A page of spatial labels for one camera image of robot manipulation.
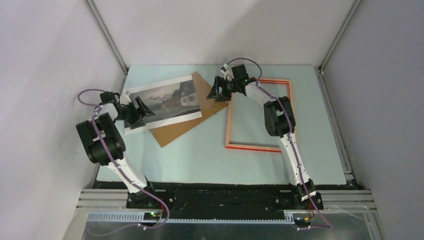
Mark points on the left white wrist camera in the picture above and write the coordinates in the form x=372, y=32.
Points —
x=124, y=99

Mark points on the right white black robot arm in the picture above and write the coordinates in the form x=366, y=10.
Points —
x=279, y=122

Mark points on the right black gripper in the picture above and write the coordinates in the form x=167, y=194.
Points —
x=214, y=92

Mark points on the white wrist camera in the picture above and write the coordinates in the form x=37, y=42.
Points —
x=227, y=72
x=124, y=99

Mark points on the red wooden picture frame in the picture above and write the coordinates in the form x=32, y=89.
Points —
x=251, y=147

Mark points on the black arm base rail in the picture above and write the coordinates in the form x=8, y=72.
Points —
x=208, y=201

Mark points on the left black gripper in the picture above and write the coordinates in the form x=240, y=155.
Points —
x=143, y=111

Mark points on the landscape photo print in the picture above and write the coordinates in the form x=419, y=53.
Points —
x=172, y=101

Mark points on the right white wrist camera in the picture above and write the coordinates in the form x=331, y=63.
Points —
x=227, y=72

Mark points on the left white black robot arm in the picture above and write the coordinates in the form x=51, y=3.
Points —
x=104, y=144

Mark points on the brown backing board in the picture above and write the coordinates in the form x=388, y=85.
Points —
x=166, y=134

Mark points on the grey slotted cable duct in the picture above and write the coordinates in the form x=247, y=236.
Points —
x=143, y=217

